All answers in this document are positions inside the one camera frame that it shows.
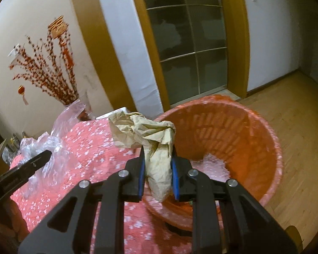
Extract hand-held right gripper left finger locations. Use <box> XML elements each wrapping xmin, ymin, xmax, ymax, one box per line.
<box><xmin>18</xmin><ymin>147</ymin><xmax>146</xmax><ymax>254</ymax></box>

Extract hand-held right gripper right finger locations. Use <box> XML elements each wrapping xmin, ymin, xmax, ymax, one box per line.
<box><xmin>171</xmin><ymin>148</ymin><xmax>298</xmax><ymax>254</ymax></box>

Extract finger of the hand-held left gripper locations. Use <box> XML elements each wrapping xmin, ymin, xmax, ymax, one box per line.
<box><xmin>0</xmin><ymin>149</ymin><xmax>53</xmax><ymax>192</ymax></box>

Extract orange-lined wicker basket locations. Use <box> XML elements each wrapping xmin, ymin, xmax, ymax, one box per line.
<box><xmin>142</xmin><ymin>94</ymin><xmax>285</xmax><ymax>231</ymax></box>

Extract clear plastic bag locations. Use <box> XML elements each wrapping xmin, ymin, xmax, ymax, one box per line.
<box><xmin>20</xmin><ymin>131</ymin><xmax>69</xmax><ymax>199</ymax></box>

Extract pink floral tablecloth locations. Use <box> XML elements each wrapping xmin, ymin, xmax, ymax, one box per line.
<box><xmin>8</xmin><ymin>116</ymin><xmax>223</xmax><ymax>254</ymax></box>

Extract small red lantern ornament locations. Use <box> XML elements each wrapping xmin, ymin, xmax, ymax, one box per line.
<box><xmin>18</xmin><ymin>85</ymin><xmax>29</xmax><ymax>106</ymax></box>

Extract glass vase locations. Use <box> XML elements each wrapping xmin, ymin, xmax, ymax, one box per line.
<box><xmin>64</xmin><ymin>91</ymin><xmax>94</xmax><ymax>122</ymax></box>

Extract red berry branches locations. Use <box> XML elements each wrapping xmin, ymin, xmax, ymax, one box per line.
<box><xmin>9</xmin><ymin>33</ymin><xmax>78</xmax><ymax>105</ymax></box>

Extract frosted glass sliding door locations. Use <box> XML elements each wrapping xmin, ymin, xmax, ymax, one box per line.
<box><xmin>138</xmin><ymin>0</ymin><xmax>228</xmax><ymax>106</ymax></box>

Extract white double wall switch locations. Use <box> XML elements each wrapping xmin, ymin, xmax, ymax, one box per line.
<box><xmin>7</xmin><ymin>43</ymin><xmax>24</xmax><ymax>69</ymax></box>

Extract red gold tassel wall ornament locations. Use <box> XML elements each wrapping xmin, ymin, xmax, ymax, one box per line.
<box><xmin>48</xmin><ymin>16</ymin><xmax>75</xmax><ymax>70</ymax></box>

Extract yellow wooden door frame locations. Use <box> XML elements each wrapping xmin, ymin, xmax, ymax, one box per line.
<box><xmin>67</xmin><ymin>0</ymin><xmax>251</xmax><ymax>112</ymax></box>

